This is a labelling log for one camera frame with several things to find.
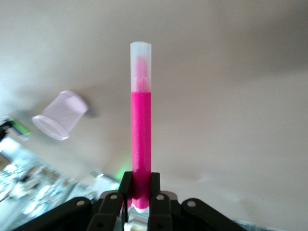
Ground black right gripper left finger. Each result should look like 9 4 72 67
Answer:
18 171 133 231

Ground translucent pink cup holder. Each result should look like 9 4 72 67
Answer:
31 90 89 141

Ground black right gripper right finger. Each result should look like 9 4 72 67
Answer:
146 172 247 231

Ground pink highlighter pen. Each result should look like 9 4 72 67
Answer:
127 41 153 214

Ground green highlighter pen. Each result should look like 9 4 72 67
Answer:
4 116 31 141

